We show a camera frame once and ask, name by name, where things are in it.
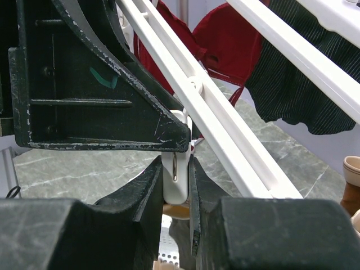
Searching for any red lace bra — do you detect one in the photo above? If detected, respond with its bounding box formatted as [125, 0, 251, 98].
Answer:
[133, 0, 263, 106]

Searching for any white clothes rack stand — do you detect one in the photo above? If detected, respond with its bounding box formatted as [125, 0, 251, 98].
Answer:
[0, 147, 21, 199]

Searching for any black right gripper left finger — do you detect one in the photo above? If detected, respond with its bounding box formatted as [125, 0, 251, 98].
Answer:
[1, 157, 163, 269]

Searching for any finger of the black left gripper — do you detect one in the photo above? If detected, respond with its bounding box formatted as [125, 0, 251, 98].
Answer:
[92, 0, 186, 113]

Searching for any white hanger clip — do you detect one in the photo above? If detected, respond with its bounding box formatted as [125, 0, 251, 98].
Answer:
[161, 110, 192, 205]

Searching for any olive underwear with beige waistband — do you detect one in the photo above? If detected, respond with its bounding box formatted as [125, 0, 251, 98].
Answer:
[153, 204, 196, 269]

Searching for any white perforated plastic tray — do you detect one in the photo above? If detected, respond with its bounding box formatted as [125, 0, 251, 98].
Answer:
[158, 215, 179, 266]

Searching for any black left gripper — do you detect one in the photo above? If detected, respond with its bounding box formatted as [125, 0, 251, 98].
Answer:
[1, 0, 191, 152]

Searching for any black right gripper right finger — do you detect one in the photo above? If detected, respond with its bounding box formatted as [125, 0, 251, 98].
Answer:
[189, 157, 359, 269]

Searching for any black pinstriped underwear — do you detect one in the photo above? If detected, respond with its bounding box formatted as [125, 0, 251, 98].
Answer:
[245, 0, 359, 135]

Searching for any white square clip hanger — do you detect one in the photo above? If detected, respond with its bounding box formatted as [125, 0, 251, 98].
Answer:
[118, 1, 359, 199]

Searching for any brown underwear with beige waistband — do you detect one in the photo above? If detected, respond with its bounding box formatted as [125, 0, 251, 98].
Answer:
[340, 156, 359, 237]

